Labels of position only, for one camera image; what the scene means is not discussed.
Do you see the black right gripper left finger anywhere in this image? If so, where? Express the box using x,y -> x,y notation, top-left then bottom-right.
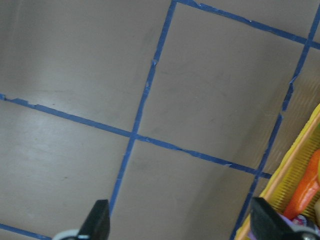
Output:
52,199 -> 111,240

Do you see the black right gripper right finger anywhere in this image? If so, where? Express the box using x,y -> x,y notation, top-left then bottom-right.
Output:
250,197 -> 320,240

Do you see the purple toy cube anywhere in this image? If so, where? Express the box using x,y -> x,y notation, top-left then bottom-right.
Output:
247,213 -> 293,240

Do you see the small white toy bottle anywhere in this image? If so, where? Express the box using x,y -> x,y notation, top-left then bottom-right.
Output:
291,214 -> 309,227

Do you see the orange toy carrot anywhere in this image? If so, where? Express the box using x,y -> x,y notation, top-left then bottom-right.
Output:
283,149 -> 320,220

